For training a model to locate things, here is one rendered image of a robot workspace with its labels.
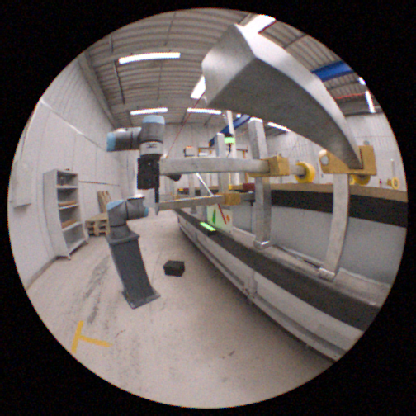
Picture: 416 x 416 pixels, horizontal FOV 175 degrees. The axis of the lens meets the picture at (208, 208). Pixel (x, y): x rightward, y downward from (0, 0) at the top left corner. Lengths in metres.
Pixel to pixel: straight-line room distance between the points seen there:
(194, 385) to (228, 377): 0.18
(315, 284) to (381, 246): 0.30
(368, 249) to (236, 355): 0.82
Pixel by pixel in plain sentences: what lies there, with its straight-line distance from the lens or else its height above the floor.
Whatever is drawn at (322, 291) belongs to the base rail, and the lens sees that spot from 0.35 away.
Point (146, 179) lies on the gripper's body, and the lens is 0.50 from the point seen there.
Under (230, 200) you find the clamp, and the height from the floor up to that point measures 0.84.
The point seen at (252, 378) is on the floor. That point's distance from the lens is 0.92.
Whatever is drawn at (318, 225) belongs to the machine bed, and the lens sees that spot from 0.57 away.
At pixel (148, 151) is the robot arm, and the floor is 1.04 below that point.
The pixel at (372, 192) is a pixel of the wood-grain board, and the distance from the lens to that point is 0.47.
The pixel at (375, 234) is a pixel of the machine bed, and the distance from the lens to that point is 0.53.
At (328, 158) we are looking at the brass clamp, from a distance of 0.30.
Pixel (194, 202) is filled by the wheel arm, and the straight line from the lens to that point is 0.54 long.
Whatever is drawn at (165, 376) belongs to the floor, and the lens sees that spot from 0.96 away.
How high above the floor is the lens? 0.90
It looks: 8 degrees down
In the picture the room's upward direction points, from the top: 4 degrees counter-clockwise
